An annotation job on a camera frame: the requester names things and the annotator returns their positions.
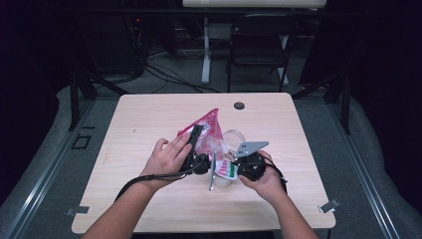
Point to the grey table clip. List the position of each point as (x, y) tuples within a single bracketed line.
[(78, 210), (329, 205)]

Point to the black tape strip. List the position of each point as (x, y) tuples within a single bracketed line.
[(88, 127)]

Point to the dark equipment with red light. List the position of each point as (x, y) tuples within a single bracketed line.
[(137, 20)]

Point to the black folding chair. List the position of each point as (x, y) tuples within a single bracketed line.
[(258, 43)]

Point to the metal floor rail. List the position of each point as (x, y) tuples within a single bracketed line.
[(361, 172), (49, 169)]

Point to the person's left hand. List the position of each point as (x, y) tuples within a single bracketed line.
[(166, 159)]

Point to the person's right hand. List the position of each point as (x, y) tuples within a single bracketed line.
[(270, 186)]

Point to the pink plastic bag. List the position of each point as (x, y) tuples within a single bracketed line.
[(210, 127)]

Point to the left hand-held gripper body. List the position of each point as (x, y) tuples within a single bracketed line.
[(197, 163)]

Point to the black table grommet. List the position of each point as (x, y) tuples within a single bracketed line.
[(239, 106)]

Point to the black metal stand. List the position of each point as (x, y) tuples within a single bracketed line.
[(346, 106), (73, 99)]

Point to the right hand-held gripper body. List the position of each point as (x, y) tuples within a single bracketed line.
[(252, 166)]

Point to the white desk with white legs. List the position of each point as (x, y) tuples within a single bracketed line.
[(253, 3)]

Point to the black curtain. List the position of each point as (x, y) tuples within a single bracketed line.
[(26, 83), (384, 83)]

